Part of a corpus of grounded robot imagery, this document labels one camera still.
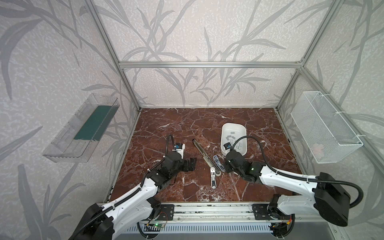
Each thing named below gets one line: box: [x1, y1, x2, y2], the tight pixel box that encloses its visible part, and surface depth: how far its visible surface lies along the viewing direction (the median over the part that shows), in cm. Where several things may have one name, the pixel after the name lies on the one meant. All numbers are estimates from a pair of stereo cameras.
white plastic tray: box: [220, 123, 247, 156], surface depth 104 cm
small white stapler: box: [210, 167, 217, 189], surface depth 86 cm
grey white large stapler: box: [192, 139, 222, 177], surface depth 92 cm
